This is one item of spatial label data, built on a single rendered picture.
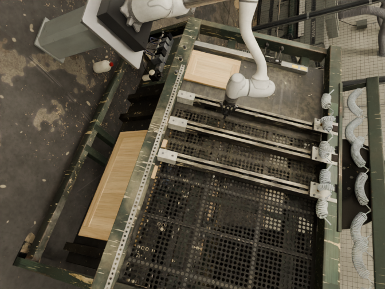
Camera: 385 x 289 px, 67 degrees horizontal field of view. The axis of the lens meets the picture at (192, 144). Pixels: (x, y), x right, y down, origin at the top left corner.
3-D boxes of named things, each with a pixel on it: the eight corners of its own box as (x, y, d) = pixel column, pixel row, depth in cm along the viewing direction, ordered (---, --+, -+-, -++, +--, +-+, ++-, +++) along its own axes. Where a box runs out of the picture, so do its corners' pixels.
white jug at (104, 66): (94, 60, 265) (110, 55, 255) (102, 67, 273) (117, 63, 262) (90, 68, 261) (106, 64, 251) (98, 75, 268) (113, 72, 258)
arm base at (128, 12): (116, 13, 174) (122, 11, 172) (129, -9, 185) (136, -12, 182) (134, 37, 187) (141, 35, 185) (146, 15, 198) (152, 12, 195)
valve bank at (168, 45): (150, 30, 245) (173, 22, 232) (159, 42, 255) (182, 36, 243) (130, 74, 222) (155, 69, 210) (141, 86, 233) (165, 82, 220)
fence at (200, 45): (195, 43, 246) (195, 40, 243) (305, 70, 243) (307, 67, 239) (193, 48, 244) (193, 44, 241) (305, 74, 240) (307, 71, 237)
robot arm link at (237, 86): (224, 99, 181) (246, 100, 182) (230, 84, 167) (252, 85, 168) (224, 85, 186) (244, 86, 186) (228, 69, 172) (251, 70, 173)
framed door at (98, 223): (122, 133, 257) (120, 132, 255) (173, 129, 228) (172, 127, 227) (79, 235, 216) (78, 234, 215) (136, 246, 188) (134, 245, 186)
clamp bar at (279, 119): (179, 93, 222) (180, 72, 201) (333, 131, 217) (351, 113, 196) (176, 104, 218) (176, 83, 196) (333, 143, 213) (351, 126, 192)
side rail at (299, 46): (200, 29, 263) (202, 19, 253) (321, 58, 259) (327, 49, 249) (199, 34, 260) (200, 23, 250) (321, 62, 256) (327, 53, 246)
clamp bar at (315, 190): (160, 149, 200) (160, 133, 178) (332, 193, 195) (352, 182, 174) (156, 163, 195) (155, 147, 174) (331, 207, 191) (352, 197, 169)
